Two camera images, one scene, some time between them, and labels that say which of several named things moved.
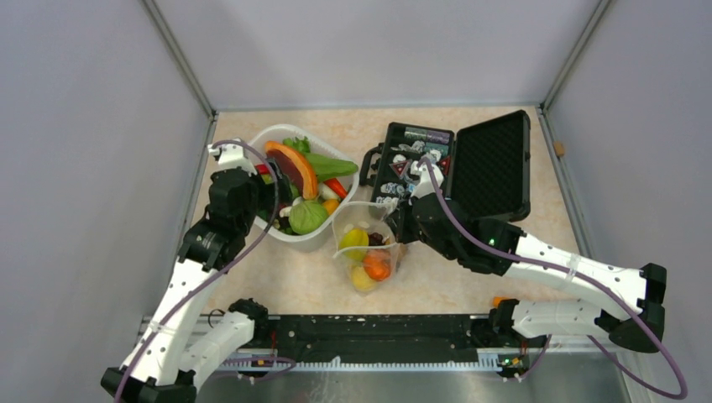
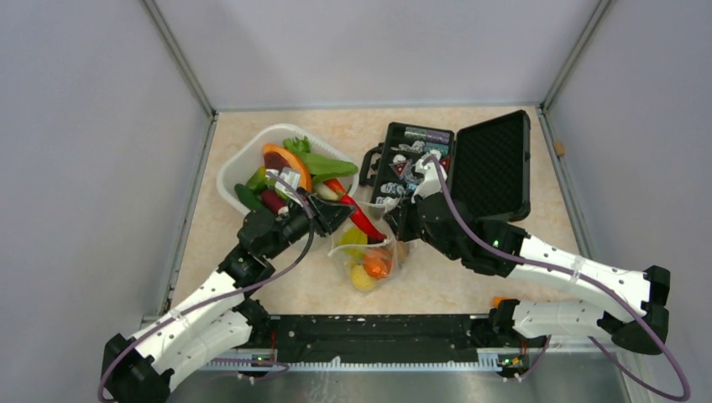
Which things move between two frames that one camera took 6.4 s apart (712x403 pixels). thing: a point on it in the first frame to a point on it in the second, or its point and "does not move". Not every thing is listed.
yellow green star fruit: (353, 242) does not move
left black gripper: (276, 191) to (327, 216)
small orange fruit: (377, 263) does not move
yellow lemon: (361, 280) does not move
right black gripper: (398, 220) does not move
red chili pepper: (262, 169) to (371, 232)
